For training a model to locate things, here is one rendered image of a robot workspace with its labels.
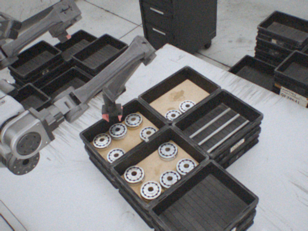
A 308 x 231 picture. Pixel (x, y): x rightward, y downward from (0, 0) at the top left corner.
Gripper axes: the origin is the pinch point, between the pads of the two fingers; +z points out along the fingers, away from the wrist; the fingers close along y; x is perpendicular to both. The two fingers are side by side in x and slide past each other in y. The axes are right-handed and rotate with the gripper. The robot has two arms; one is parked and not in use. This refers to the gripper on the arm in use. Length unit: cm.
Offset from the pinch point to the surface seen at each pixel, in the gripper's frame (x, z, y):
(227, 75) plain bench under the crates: -54, 24, -72
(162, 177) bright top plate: 33.7, 7.8, -24.6
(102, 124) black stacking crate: -1.1, 4.6, 7.5
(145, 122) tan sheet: -6.2, 11.2, -16.1
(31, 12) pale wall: -266, 85, 130
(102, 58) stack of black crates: -115, 47, 24
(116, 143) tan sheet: 7.3, 11.4, 0.2
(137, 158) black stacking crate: 21.8, 6.7, -12.0
